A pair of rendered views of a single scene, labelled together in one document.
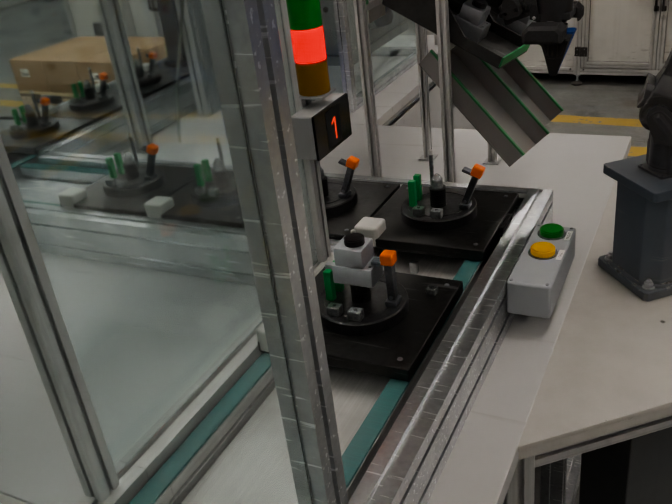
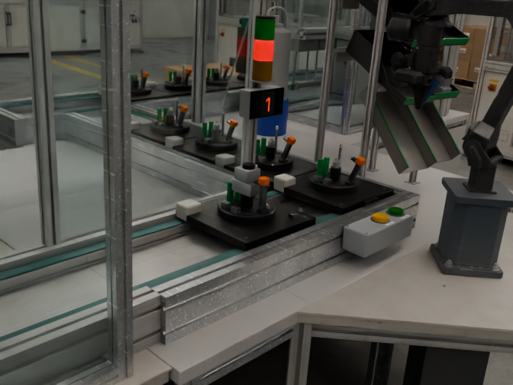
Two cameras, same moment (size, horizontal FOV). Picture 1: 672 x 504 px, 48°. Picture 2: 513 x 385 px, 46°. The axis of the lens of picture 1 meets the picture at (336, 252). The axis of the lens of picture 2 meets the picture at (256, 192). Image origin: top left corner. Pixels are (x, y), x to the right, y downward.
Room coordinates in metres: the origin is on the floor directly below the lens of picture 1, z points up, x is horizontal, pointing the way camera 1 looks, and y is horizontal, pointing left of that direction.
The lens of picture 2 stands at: (-0.35, -0.37, 1.52)
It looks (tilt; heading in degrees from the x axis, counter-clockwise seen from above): 20 degrees down; 14
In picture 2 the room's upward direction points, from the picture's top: 4 degrees clockwise
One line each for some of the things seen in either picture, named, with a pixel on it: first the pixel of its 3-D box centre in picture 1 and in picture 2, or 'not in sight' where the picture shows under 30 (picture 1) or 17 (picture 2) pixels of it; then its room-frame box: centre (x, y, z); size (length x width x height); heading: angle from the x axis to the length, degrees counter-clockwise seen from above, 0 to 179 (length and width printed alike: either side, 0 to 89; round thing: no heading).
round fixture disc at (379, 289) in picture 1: (362, 304); (246, 209); (0.96, -0.03, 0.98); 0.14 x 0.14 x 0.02
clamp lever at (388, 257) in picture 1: (385, 274); (260, 192); (0.94, -0.07, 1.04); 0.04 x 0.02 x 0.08; 61
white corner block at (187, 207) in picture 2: not in sight; (188, 210); (0.92, 0.10, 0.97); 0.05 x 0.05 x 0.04; 61
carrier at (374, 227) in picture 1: (437, 193); (335, 171); (1.25, -0.20, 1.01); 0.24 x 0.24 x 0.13; 61
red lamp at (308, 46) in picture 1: (308, 43); (263, 50); (1.15, 0.00, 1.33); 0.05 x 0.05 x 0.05
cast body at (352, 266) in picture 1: (350, 257); (244, 176); (0.97, -0.02, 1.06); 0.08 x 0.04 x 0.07; 61
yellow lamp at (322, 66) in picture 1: (312, 76); (262, 69); (1.15, 0.00, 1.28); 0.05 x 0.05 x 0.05
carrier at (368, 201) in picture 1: (319, 183); (270, 150); (1.37, 0.01, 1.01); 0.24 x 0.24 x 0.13; 61
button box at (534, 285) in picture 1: (542, 268); (378, 231); (1.08, -0.34, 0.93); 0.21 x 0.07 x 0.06; 151
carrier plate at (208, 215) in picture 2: (363, 314); (246, 217); (0.96, -0.03, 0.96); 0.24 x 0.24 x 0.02; 61
